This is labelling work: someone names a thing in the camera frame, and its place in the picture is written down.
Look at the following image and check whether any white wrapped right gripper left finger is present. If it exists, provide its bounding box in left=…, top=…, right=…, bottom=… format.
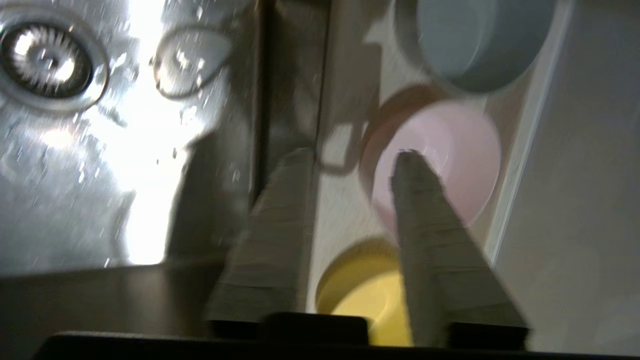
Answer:
left=205, top=147, right=316, bottom=325

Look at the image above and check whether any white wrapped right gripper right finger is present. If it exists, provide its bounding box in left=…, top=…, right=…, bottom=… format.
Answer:
left=390, top=150, right=530, bottom=348

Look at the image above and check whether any yellow bowl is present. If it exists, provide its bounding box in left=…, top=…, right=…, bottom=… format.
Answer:
left=315, top=237, right=416, bottom=347

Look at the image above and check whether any pink bowl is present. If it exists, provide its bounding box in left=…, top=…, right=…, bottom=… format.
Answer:
left=359, top=84, right=502, bottom=236

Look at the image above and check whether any light blue bowl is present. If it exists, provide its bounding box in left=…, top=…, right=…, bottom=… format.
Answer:
left=395, top=0, right=558, bottom=95

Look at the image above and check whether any stainless steel sink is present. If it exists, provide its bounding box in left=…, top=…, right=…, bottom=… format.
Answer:
left=0, top=0, right=332, bottom=337

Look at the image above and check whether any round metal drain strainer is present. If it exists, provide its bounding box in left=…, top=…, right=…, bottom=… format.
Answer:
left=0, top=15, right=110, bottom=112

